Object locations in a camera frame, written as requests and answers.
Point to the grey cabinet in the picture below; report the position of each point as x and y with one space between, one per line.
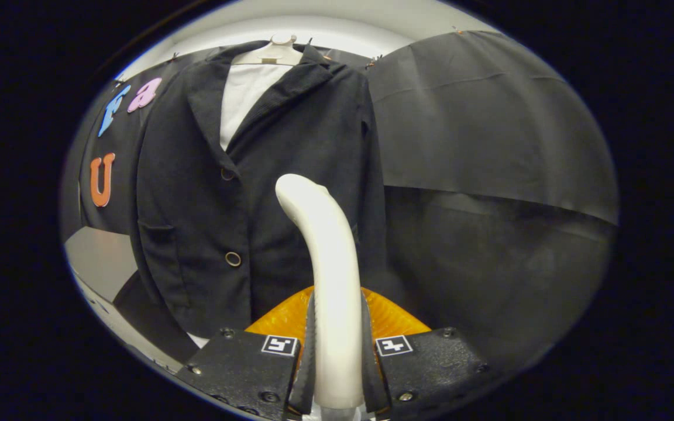
100 257

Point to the white garment steamer head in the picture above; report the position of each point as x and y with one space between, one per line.
334 280

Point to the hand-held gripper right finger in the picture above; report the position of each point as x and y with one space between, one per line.
371 380

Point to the white mannequin torso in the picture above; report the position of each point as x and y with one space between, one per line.
243 93

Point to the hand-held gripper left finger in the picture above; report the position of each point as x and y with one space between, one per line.
309 380

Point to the black backdrop cloth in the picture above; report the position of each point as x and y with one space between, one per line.
489 117

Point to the black blazer jacket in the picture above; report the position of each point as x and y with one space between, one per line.
290 134

